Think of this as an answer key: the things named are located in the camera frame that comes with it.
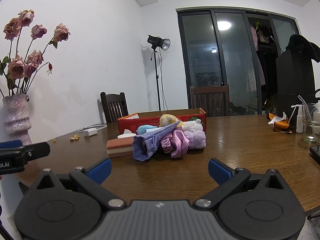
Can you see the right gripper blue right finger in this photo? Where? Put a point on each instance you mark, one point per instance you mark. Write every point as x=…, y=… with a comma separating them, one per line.
x=230, y=181

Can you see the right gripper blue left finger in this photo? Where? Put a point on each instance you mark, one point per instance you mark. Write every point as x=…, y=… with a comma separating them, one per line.
x=87, y=185

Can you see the brown layered sponge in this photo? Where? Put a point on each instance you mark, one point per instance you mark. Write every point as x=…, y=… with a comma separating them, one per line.
x=119, y=147

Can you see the lavender fluffy towel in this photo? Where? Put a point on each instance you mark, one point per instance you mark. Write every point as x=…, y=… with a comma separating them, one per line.
x=193, y=130

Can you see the white foam sponge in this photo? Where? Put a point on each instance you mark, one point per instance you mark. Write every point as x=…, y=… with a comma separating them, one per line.
x=126, y=134

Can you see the purple knitted cloth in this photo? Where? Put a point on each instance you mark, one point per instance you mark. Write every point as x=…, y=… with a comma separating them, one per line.
x=145, y=145

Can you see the pink satin pouch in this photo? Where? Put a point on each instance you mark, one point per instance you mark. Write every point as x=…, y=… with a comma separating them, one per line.
x=175, y=143

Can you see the light blue plush toy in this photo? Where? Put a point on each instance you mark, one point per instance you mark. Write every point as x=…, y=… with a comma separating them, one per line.
x=146, y=128

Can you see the yellow plush toy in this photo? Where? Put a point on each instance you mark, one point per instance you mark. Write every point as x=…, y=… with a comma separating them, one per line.
x=167, y=119

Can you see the pink glitter vase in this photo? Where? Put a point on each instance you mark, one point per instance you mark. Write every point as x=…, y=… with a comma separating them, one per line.
x=16, y=118

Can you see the small yellow candy pile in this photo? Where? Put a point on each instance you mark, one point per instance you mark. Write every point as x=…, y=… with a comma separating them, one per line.
x=74, y=138

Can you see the red cardboard box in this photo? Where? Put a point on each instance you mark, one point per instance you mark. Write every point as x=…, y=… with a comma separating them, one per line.
x=133, y=121

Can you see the dark wooden chair left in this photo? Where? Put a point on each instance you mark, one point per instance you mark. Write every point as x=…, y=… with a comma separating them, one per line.
x=114, y=106

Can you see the white paper sheet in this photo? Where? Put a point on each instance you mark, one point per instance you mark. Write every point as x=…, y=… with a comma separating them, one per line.
x=273, y=118

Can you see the dark wooden chair by door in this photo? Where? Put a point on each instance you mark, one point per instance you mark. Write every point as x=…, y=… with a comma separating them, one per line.
x=214, y=100

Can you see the dried pink roses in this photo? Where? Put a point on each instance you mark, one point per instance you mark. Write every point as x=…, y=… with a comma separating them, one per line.
x=21, y=64

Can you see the white spray bottle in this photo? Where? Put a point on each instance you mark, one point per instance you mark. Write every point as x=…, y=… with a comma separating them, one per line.
x=299, y=119

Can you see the glass jar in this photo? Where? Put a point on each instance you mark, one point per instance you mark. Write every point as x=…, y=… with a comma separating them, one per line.
x=310, y=117

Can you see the sliding glass door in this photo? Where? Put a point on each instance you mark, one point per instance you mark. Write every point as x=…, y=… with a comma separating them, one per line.
x=237, y=47

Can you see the black garment on stand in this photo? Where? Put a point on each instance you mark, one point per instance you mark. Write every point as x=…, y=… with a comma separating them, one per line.
x=301, y=46

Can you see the studio light on stand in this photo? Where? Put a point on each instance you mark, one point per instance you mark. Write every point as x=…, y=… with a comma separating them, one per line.
x=162, y=44

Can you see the white charger with cable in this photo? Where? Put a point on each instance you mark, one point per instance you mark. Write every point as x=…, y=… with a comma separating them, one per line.
x=92, y=130

